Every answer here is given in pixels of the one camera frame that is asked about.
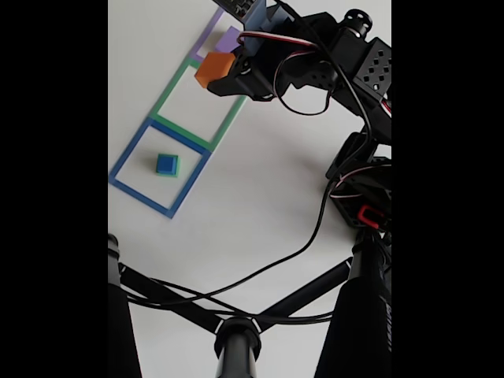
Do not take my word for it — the orange block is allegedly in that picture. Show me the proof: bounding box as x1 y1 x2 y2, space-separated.
195 51 236 88

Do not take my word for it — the green cube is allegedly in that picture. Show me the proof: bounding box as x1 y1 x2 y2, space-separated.
154 155 182 177

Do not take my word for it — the small blue cube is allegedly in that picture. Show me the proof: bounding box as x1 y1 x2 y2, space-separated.
156 154 176 174

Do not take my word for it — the purple flat block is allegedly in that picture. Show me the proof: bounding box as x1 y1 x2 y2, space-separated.
214 26 243 54

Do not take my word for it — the red table clamp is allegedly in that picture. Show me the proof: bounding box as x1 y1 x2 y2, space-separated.
357 205 386 229

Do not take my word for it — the red white black servo wire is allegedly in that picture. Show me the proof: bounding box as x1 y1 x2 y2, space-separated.
237 30 336 117

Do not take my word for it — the purple square frame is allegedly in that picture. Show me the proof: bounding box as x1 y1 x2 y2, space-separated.
192 7 226 64

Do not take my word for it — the green square frame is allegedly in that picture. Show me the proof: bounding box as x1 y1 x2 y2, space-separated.
151 57 248 153

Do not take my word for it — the blue square frame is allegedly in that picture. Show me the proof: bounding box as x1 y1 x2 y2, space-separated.
109 117 212 220

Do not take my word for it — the long black camera cable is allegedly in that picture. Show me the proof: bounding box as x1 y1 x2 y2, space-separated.
125 0 379 314

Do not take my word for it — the thin black cable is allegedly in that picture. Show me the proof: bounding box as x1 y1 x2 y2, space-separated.
149 277 338 324

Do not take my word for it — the black camera tripod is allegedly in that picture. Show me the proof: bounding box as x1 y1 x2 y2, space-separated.
108 232 392 378

